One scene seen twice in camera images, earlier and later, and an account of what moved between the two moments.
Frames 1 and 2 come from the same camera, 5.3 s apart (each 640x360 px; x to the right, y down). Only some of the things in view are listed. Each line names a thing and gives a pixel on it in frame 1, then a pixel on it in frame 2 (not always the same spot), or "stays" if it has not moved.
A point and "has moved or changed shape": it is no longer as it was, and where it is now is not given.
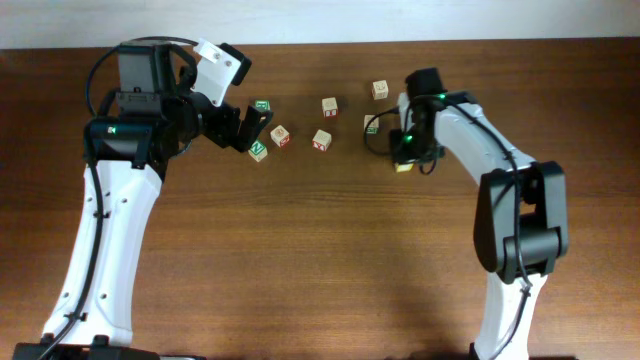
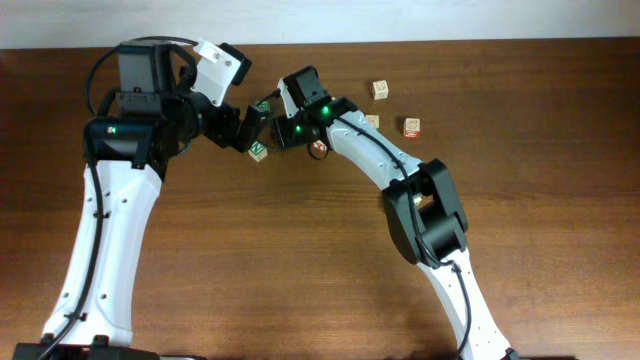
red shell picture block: (280, 136) has moved or changed shape
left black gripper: (223, 130) stays
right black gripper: (403, 155) to (281, 136)
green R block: (263, 105) stays
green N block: (258, 150) stays
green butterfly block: (373, 127) stays
